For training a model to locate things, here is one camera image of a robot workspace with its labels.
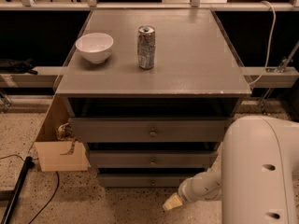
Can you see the white ceramic bowl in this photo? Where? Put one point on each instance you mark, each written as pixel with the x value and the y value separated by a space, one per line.
pixel 95 47

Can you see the silver drink can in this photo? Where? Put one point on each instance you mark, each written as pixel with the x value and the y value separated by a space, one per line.
pixel 146 46

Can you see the black floor pole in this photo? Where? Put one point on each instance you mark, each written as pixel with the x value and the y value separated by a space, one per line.
pixel 12 196

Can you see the grey drawer cabinet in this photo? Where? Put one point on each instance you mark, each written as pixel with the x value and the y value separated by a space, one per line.
pixel 195 76

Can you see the metal frame rail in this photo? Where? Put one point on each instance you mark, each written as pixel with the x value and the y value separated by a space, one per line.
pixel 48 77

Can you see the open cardboard box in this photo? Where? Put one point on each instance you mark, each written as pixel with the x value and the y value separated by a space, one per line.
pixel 56 155

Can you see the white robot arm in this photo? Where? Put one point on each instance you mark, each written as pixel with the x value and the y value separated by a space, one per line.
pixel 259 161

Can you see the grey bottom drawer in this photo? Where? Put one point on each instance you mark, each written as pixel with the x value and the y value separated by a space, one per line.
pixel 142 181

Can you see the black object on rail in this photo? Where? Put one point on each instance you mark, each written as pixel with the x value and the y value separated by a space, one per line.
pixel 9 66

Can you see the metal clamp bracket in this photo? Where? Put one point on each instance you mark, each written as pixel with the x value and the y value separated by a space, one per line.
pixel 280 69

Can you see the grey middle drawer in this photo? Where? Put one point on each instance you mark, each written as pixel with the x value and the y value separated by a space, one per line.
pixel 151 159

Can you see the grey top drawer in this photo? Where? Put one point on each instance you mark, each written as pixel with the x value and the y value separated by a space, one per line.
pixel 117 130

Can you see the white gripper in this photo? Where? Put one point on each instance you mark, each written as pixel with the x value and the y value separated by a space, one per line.
pixel 186 192

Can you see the crumpled item in box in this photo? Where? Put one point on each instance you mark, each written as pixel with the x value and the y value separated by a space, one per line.
pixel 65 133

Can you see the grey drawer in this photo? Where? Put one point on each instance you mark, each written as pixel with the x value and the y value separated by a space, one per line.
pixel 151 159
pixel 142 181
pixel 117 130

